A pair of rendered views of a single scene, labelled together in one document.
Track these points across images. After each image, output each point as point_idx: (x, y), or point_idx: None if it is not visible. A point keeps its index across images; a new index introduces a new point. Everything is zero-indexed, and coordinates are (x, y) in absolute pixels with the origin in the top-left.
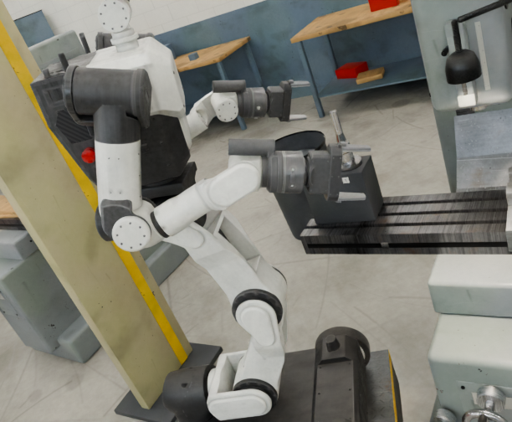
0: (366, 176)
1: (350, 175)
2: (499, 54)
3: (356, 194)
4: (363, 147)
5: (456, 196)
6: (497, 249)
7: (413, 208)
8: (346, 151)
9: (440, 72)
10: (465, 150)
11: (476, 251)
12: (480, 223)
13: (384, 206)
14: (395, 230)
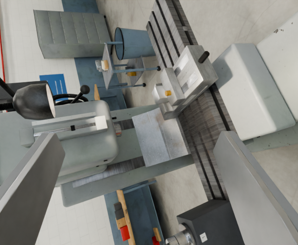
0: (194, 216)
1: (197, 233)
2: (64, 107)
3: (227, 164)
4: (26, 153)
5: (191, 147)
6: (218, 100)
7: (209, 171)
8: None
9: (79, 150)
10: (164, 155)
11: (226, 113)
12: (204, 118)
13: (215, 197)
14: None
